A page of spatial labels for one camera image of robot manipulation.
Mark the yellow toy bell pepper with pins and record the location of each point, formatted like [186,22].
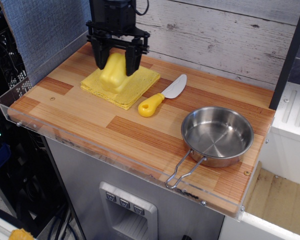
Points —
[113,77]

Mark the black vertical post right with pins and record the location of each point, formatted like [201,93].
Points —
[286,69]

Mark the blue fabric panel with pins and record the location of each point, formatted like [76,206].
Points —
[46,32]

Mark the yellow object bottom left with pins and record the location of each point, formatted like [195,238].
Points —
[20,234]

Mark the ice dispenser panel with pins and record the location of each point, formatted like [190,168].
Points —
[128,216]

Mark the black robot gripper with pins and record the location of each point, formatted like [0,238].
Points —
[113,25]

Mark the folded yellow towel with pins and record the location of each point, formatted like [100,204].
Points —
[134,87]

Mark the black perforated crate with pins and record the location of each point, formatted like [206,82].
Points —
[12,69]

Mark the stainless steel pan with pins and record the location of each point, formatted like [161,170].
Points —
[217,137]

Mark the clear acrylic table guard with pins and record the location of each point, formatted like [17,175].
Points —
[148,147]

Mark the toy knife yellow handle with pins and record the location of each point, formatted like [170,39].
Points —
[148,107]

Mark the white toy sink counter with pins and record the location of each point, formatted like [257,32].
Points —
[280,153]

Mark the silver toy fridge cabinet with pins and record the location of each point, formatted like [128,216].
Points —
[81,174]

